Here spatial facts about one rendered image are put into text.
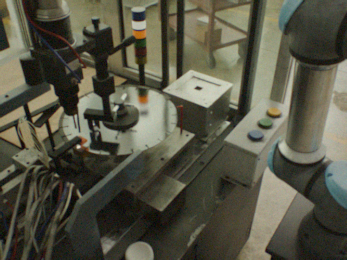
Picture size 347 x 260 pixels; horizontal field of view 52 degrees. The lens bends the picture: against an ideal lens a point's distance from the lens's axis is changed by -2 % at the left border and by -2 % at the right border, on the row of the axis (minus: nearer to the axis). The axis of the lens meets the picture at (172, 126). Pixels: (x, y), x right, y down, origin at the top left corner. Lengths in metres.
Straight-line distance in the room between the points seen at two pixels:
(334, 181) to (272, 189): 1.32
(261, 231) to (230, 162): 0.94
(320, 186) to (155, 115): 0.48
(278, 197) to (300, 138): 1.31
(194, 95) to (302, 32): 0.61
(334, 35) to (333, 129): 2.14
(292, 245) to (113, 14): 1.10
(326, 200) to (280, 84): 0.48
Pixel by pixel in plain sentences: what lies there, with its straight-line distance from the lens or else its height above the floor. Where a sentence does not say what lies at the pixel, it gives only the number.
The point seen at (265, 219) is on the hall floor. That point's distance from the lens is 2.05.
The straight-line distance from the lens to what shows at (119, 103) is 1.02.
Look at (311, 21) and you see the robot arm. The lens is 0.69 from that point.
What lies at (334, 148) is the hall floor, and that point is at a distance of 2.62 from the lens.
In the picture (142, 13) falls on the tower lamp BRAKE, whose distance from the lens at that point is 1.22.
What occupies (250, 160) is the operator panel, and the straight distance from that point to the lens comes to 1.06.
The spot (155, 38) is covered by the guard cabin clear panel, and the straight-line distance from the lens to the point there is 1.49.
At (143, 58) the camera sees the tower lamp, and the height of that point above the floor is 0.99.
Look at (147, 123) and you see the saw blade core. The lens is 1.03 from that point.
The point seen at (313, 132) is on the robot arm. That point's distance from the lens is 0.87.
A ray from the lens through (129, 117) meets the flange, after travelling 1.04.
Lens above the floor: 1.57
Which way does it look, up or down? 38 degrees down
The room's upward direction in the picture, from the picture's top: straight up
